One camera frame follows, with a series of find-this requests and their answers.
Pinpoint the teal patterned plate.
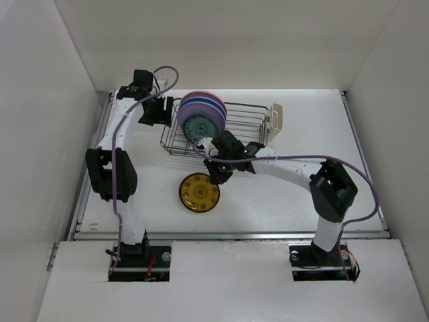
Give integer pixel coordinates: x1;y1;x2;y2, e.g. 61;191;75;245
182;115;219;143

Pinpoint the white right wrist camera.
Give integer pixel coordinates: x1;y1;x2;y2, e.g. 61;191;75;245
195;137;219;157

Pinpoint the aluminium front rail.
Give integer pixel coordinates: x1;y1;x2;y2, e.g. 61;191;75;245
74;230;391;241

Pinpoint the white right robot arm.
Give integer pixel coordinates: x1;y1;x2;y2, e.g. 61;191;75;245
196;130;358;264

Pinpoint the white cutlery holder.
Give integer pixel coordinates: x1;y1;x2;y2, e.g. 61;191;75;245
267;103;284;142

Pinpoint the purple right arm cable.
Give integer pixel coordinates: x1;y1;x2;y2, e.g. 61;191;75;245
191;139;380;281

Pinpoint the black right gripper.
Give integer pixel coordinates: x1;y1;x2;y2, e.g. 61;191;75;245
204;150;236;184

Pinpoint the yellow patterned plate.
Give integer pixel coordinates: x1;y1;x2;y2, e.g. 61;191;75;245
178;172;221;213

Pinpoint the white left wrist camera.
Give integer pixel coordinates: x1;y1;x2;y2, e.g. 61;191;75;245
154;78;168;93

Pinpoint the wire dish rack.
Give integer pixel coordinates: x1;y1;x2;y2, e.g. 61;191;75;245
160;97;269;158

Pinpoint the pink plate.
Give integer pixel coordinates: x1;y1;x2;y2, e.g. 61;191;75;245
180;91;227;118

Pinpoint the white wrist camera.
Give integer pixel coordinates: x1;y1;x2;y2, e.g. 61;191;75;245
154;78;168;93
195;137;219;157

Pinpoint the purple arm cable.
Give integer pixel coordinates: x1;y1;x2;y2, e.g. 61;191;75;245
191;139;380;281
107;66;179;279

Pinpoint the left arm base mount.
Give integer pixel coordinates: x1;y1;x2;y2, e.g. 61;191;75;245
107;244;172;282

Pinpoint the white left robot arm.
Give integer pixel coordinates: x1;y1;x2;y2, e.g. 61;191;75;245
85;70;172;266

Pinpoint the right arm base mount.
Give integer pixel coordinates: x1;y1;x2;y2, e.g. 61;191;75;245
288;243;361;282

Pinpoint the lilac plate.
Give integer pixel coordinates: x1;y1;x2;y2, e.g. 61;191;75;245
177;103;227;130

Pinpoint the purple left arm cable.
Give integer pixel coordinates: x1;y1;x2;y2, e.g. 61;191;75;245
107;66;179;279

